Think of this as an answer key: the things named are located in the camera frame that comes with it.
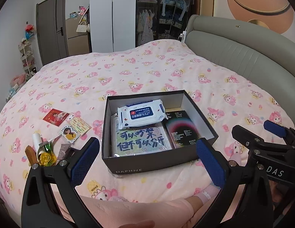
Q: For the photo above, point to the pink printed blanket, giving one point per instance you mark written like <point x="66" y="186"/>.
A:
<point x="161" y="71"/>

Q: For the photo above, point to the white wardrobe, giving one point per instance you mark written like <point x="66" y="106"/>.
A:
<point x="102" y="16"/>

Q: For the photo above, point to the gold foil wrapped item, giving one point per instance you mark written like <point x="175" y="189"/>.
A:
<point x="46" y="159"/>

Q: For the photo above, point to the brown cabinet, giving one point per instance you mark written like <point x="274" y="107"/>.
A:
<point x="76" y="42"/>

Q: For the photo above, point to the round orange wall decor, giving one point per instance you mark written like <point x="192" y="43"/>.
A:
<point x="261" y="7"/>

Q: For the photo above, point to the brown wooden comb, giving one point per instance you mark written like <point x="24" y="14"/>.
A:
<point x="31" y="154"/>

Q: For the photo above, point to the cartoon girl sticker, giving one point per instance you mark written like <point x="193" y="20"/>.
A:
<point x="69" y="134"/>

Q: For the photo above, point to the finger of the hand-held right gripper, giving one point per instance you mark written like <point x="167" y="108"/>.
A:
<point x="242" y="133"/>
<point x="273" y="125"/>

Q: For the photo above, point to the bead picture in plastic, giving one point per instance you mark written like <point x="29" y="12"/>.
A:
<point x="140" y="142"/>

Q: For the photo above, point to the purple cream tube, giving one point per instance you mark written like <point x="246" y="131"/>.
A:
<point x="63" y="152"/>

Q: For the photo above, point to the black cardboard box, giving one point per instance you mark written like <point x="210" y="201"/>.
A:
<point x="142" y="163"/>

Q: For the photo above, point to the red photo card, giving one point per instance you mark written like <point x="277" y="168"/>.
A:
<point x="54" y="117"/>

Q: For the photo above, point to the white blue wet wipes pack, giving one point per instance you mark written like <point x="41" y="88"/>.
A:
<point x="142" y="114"/>

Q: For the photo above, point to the black flat product box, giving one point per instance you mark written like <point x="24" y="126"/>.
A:
<point x="180" y="130"/>

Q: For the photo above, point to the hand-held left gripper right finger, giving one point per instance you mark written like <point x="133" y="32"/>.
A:
<point x="210" y="163"/>

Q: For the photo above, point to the black skateboard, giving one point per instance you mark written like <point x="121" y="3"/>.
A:
<point x="183" y="2"/>

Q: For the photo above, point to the yellow green printed card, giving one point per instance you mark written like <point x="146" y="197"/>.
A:
<point x="78" y="125"/>

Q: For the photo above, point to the white shelf rack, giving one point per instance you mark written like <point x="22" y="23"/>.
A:
<point x="26" y="57"/>

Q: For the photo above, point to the blue plush toy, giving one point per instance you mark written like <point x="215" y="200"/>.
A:
<point x="170" y="0"/>

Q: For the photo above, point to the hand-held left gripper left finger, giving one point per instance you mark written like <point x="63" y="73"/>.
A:
<point x="87" y="156"/>

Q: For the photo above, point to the white cylindrical tube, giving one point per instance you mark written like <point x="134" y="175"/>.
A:
<point x="37" y="140"/>

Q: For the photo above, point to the red wall ornament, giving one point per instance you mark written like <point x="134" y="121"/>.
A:
<point x="29" y="29"/>

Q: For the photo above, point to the grey padded headboard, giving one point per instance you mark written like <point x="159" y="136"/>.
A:
<point x="245" y="52"/>

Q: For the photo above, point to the dark glass wardrobe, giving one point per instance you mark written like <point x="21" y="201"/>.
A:
<point x="147" y="16"/>

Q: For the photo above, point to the grey door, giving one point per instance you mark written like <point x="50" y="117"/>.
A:
<point x="50" y="28"/>

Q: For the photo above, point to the white handbag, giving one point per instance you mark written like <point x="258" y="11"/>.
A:
<point x="81" y="27"/>

